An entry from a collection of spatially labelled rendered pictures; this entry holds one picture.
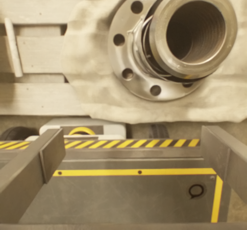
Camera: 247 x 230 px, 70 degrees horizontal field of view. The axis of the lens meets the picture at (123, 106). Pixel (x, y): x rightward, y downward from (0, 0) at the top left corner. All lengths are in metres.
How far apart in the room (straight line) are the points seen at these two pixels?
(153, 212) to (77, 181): 0.17
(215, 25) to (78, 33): 0.31
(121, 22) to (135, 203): 0.40
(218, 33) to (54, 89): 0.41
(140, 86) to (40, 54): 0.28
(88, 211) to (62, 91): 0.30
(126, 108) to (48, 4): 0.33
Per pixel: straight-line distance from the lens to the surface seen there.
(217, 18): 0.28
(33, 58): 0.54
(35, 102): 0.56
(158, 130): 0.56
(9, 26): 0.56
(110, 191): 0.40
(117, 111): 0.46
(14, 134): 0.66
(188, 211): 0.45
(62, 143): 0.16
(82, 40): 0.46
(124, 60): 0.43
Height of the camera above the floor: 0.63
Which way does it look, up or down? 76 degrees down
